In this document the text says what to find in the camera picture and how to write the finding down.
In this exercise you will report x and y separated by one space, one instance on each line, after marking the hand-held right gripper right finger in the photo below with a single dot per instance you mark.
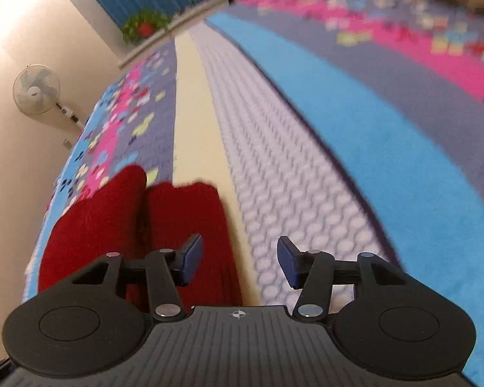
288 263

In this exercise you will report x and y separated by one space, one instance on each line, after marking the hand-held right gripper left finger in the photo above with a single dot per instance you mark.
190 261

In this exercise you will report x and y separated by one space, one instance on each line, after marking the red knit sweater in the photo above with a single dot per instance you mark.
105 217

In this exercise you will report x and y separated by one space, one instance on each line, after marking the floral fleece blanket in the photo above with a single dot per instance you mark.
347 109

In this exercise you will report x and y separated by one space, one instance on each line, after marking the white standing fan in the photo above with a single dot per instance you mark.
36 89

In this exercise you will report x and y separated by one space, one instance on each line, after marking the potted green plant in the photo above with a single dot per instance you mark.
145 26

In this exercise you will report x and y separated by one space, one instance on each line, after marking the wall outlet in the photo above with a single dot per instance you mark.
67 143

